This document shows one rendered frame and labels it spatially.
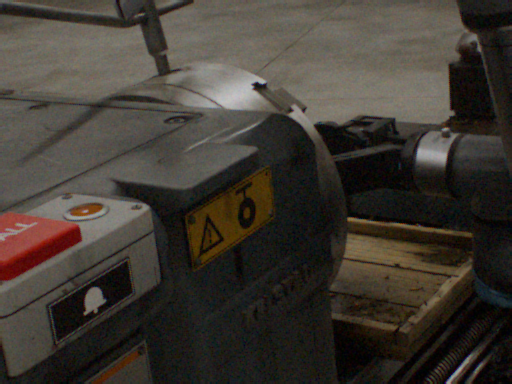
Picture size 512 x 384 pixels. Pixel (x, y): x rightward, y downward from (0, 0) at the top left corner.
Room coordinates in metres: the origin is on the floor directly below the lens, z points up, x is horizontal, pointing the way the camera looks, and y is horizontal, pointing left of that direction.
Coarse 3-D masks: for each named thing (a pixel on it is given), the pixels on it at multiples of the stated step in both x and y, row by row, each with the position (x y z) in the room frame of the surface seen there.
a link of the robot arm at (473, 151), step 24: (456, 144) 1.06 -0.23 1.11; (480, 144) 1.05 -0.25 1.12; (456, 168) 1.04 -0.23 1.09; (480, 168) 1.03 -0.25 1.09; (504, 168) 1.01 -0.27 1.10; (456, 192) 1.05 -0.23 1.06; (480, 192) 1.03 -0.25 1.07; (504, 192) 1.01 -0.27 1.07; (480, 216) 1.03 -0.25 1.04; (504, 216) 1.01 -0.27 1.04
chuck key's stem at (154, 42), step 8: (152, 0) 1.05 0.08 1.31; (144, 8) 1.05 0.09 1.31; (152, 8) 1.05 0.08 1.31; (152, 16) 1.05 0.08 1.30; (144, 24) 1.05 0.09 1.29; (152, 24) 1.04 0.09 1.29; (160, 24) 1.05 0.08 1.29; (144, 32) 1.05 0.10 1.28; (152, 32) 1.04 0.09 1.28; (160, 32) 1.05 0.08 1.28; (144, 40) 1.05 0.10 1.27; (152, 40) 1.04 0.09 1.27; (160, 40) 1.04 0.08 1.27; (152, 48) 1.04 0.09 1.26; (160, 48) 1.04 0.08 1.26; (160, 56) 1.05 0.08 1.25; (160, 64) 1.04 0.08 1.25; (168, 64) 1.05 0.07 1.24; (160, 72) 1.04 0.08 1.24; (168, 72) 1.04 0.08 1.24
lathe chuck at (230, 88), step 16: (192, 64) 1.07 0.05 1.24; (208, 64) 1.06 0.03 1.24; (224, 64) 1.05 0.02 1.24; (144, 80) 1.04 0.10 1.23; (160, 80) 1.01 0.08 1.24; (176, 80) 1.00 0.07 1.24; (192, 80) 1.00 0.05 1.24; (208, 80) 1.00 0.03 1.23; (224, 80) 1.01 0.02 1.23; (240, 80) 1.01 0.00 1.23; (256, 80) 1.02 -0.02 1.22; (208, 96) 0.97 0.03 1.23; (224, 96) 0.97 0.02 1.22; (240, 96) 0.98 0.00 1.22; (256, 96) 0.99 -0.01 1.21; (304, 128) 0.98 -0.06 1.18; (320, 144) 0.98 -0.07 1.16; (320, 160) 0.97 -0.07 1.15; (320, 176) 0.95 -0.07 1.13; (336, 176) 0.97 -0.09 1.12; (320, 192) 0.94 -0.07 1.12; (336, 192) 0.97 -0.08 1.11; (336, 208) 0.96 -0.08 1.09; (336, 224) 0.96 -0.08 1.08; (336, 240) 0.96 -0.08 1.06; (336, 256) 0.96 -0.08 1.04; (336, 272) 0.98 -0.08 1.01
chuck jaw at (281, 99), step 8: (256, 88) 1.02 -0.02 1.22; (264, 88) 1.02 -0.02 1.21; (280, 88) 1.06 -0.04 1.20; (264, 96) 1.01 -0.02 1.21; (272, 96) 1.01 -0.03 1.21; (280, 96) 1.05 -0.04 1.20; (288, 96) 1.05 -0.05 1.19; (272, 104) 1.00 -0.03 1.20; (280, 104) 1.01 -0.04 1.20; (288, 104) 1.01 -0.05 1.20; (296, 104) 1.04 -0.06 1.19; (288, 112) 1.00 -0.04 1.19; (304, 112) 1.05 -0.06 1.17
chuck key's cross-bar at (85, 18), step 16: (0, 0) 0.85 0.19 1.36; (176, 0) 1.11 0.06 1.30; (192, 0) 1.14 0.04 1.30; (32, 16) 0.89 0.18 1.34; (48, 16) 0.90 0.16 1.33; (64, 16) 0.92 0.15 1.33; (80, 16) 0.94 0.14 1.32; (96, 16) 0.96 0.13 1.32; (112, 16) 0.99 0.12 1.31; (144, 16) 1.04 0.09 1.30
